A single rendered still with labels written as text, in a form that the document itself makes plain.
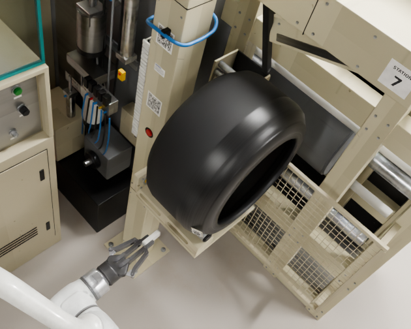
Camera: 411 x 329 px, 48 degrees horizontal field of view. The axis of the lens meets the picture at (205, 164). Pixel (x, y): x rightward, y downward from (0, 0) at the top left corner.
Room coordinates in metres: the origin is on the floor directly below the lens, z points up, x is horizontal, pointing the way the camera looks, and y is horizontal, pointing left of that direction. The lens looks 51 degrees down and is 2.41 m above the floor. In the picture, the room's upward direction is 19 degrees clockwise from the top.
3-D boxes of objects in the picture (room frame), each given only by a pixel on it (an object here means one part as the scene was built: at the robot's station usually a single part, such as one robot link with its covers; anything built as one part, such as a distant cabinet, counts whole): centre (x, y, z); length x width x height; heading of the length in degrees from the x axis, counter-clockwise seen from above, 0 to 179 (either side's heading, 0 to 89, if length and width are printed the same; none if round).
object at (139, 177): (1.20, 0.14, 0.90); 0.40 x 0.03 x 0.10; 150
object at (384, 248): (1.28, -0.38, 0.65); 0.90 x 0.02 x 0.70; 60
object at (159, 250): (1.22, 0.21, 0.01); 0.27 x 0.27 x 0.02; 60
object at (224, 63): (1.55, -0.02, 1.05); 0.20 x 0.15 x 0.30; 60
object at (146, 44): (1.24, 0.30, 1.19); 0.05 x 0.04 x 0.48; 150
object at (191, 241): (0.99, 0.05, 0.84); 0.36 x 0.09 x 0.06; 60
